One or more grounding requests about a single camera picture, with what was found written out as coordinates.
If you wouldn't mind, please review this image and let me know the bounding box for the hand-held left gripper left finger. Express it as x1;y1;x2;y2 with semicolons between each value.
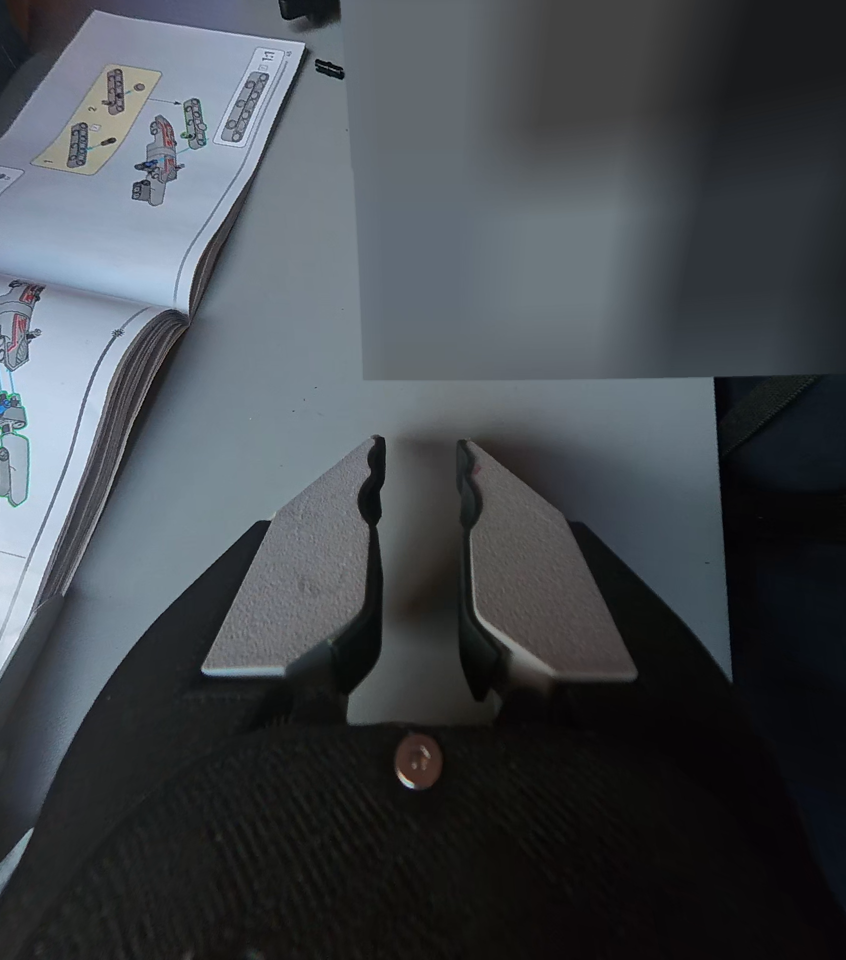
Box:
201;435;387;697

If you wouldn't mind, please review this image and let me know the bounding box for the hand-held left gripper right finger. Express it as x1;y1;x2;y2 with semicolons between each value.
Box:
455;438;639;705

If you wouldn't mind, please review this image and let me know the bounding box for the lego instruction booklet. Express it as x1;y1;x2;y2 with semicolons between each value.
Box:
0;9;307;781

